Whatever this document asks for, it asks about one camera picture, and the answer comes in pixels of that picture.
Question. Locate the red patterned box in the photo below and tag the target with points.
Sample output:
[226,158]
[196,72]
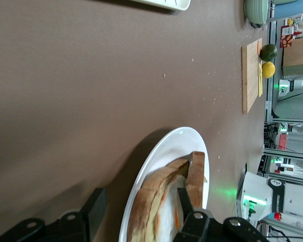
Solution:
[286,40]

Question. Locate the plain bread slice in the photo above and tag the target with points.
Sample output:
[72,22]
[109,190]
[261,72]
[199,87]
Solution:
[195,176]

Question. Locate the pale green bowl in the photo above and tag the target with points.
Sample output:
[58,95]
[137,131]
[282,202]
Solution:
[255,10]

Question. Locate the yellow plastic fork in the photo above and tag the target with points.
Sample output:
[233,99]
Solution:
[259,68]

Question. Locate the orange slice toy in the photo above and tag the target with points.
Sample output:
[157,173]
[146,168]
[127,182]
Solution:
[259,47]

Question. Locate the aluminium frame post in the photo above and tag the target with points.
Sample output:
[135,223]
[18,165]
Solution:
[270,75]

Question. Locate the cream bear print tray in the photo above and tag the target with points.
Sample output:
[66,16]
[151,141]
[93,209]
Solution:
[166,3]

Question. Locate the white background machine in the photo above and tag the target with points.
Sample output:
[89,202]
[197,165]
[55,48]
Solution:
[293,108]

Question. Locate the brown wooden panel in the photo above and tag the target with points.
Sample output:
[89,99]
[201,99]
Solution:
[300,53]

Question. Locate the yellow lemon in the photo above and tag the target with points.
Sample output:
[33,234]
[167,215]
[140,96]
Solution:
[268,69]

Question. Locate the fried egg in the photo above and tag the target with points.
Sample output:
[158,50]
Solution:
[169,214]

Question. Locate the round white plate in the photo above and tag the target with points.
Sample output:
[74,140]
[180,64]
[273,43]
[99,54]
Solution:
[171,143]

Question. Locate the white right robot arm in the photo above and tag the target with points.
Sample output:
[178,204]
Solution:
[257,186]

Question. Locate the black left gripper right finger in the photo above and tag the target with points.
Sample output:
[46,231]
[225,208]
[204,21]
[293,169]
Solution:
[184,204]

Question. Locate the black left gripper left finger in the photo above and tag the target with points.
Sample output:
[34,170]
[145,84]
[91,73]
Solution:
[97,206]

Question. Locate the dark green avocado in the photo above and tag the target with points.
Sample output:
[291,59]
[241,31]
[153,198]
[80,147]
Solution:
[268,52]

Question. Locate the wooden cutting board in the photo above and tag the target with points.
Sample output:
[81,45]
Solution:
[250,75]

